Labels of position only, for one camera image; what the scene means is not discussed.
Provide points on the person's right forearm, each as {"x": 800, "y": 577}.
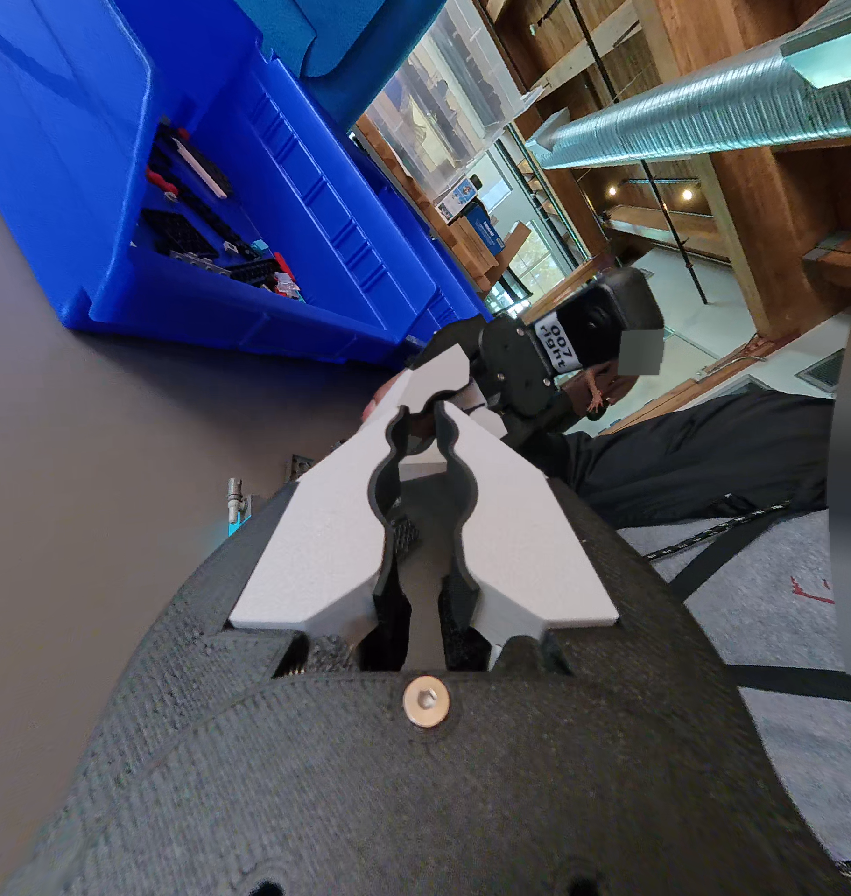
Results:
{"x": 677, "y": 455}

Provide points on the grey toy axle pin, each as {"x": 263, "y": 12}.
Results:
{"x": 235, "y": 493}

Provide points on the dark grey wedge plate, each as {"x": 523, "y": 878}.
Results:
{"x": 405, "y": 535}

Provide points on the grey desk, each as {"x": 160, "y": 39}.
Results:
{"x": 82, "y": 490}

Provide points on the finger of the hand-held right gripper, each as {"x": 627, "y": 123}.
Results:
{"x": 485, "y": 416}
{"x": 425, "y": 381}

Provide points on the pile of mixed toy bricks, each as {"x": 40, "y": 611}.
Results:
{"x": 215, "y": 224}

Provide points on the small picture card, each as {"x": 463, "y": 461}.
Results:
{"x": 457, "y": 199}

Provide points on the teal and black brick assembly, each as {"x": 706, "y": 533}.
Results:
{"x": 237, "y": 521}

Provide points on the blue cardboard box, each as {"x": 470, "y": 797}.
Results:
{"x": 487, "y": 229}

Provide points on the blue plastic bin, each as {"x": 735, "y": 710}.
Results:
{"x": 460, "y": 287}
{"x": 397, "y": 266}
{"x": 82, "y": 140}

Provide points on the person's right hand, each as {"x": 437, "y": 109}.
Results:
{"x": 383, "y": 392}

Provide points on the dark grey toy brick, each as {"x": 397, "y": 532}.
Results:
{"x": 300, "y": 469}

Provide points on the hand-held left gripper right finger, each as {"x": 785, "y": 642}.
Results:
{"x": 537, "y": 560}

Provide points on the grey sweatshirt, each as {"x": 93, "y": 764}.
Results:
{"x": 768, "y": 630}

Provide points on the clear plastic drawer stack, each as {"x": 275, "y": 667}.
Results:
{"x": 453, "y": 98}

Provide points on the silver ventilation duct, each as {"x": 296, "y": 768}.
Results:
{"x": 712, "y": 105}

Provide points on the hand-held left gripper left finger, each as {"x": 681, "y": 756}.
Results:
{"x": 306, "y": 560}

